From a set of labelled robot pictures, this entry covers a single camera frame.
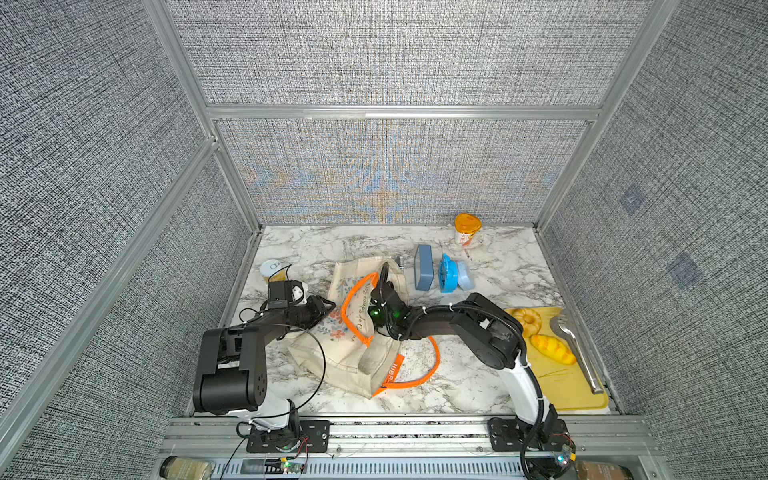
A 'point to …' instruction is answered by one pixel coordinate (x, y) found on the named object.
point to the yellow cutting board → (567, 387)
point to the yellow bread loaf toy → (554, 348)
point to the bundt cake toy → (530, 320)
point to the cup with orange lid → (466, 226)
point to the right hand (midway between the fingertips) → (337, 311)
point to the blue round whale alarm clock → (448, 274)
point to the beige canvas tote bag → (342, 347)
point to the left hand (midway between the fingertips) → (337, 306)
